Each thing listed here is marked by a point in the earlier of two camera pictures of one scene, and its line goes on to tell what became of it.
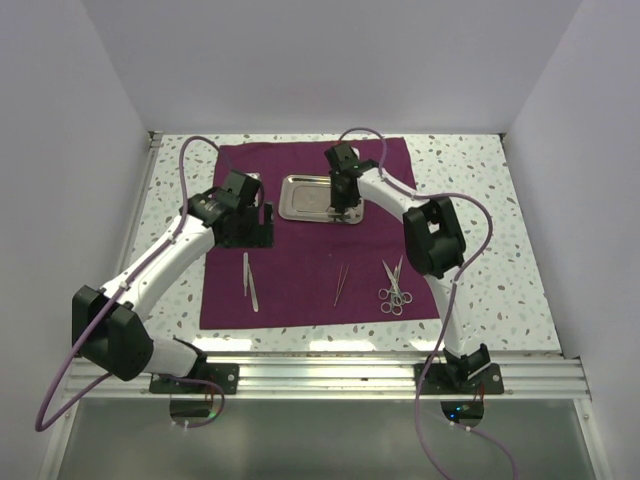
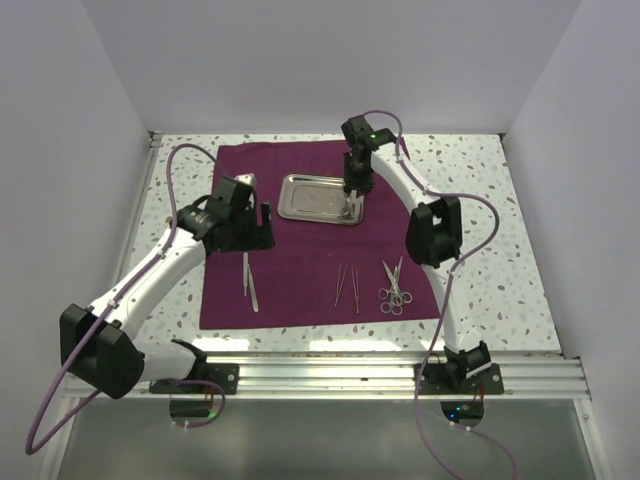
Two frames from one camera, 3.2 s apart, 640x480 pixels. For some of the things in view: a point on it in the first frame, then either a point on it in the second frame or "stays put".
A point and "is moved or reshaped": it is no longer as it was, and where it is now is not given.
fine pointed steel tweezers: (338, 290) stays put
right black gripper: (339, 202) -> (362, 186)
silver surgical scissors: (397, 297) stays put
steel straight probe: (253, 289) stays put
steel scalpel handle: (341, 215) is moved or reshaped
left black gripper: (260, 236) stays put
